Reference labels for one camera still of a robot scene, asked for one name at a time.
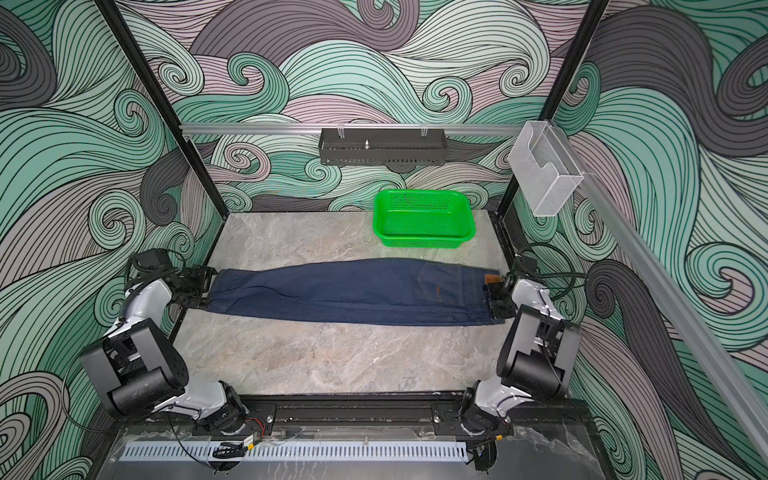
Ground dark blue denim trousers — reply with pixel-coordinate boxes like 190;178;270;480
206;258;502;327

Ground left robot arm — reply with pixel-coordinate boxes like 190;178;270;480
79;248;249;435

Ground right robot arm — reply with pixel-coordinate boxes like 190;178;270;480
459;242;586;436

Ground green plastic basket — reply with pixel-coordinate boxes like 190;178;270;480
372;189;476;249

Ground black front mounting rail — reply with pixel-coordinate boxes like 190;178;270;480
235;391;591;438

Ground clear plastic wall bin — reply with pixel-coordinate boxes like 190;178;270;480
507;121;584;218

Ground back aluminium rail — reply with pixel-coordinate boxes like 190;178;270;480
180;122;523;137

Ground aluminium rail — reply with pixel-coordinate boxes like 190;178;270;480
180;122;523;137
551;125;767;460

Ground right aluminium rail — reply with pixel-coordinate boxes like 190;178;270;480
551;125;767;460

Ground white slotted cable duct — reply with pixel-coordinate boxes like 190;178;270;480
118;440;469;463

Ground black perforated wall shelf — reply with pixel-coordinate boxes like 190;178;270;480
318;129;448;173

